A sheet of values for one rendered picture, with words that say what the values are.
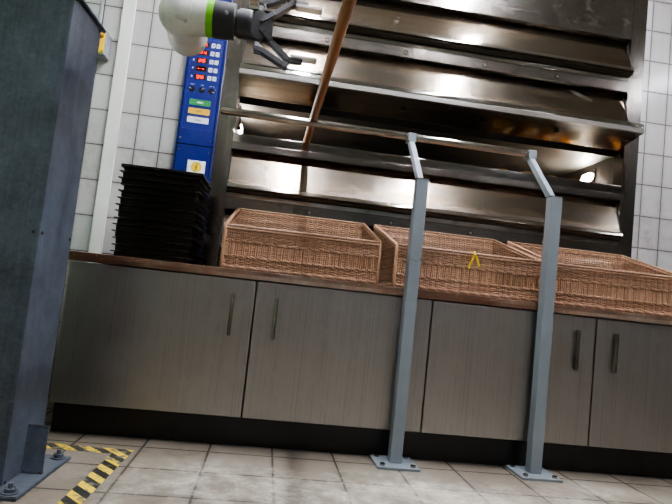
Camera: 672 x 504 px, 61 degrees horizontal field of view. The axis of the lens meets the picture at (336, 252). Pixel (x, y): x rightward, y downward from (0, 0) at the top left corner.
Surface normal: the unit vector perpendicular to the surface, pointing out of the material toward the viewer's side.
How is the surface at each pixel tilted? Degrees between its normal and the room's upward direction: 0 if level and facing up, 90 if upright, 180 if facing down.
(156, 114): 90
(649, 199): 90
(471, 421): 90
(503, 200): 70
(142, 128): 90
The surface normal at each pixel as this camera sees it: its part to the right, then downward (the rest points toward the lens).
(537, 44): 0.14, -0.40
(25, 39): 0.08, -0.07
